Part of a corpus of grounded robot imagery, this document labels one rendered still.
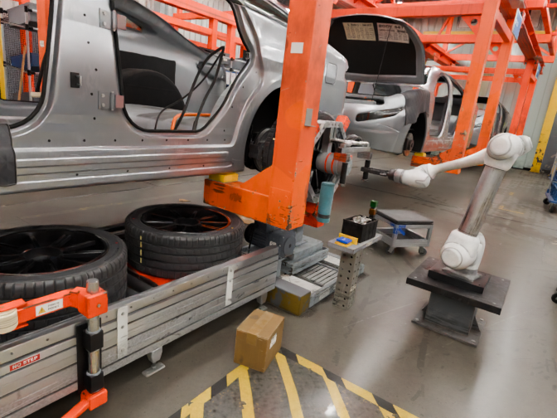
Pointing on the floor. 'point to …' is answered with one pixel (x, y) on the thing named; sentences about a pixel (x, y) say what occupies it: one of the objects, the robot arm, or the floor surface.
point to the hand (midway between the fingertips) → (366, 169)
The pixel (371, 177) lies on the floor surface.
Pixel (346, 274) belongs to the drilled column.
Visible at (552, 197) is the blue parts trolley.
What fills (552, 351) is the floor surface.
